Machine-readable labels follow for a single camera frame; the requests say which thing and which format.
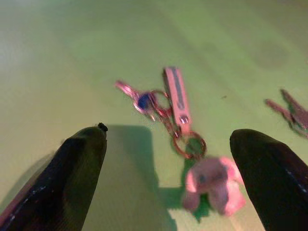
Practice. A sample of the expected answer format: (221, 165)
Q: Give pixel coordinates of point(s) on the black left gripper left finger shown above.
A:
(60, 183)

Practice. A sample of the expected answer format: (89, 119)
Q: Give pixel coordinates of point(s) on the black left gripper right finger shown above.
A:
(272, 178)

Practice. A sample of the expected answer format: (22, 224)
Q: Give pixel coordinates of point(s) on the bunch of metal keys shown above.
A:
(298, 113)

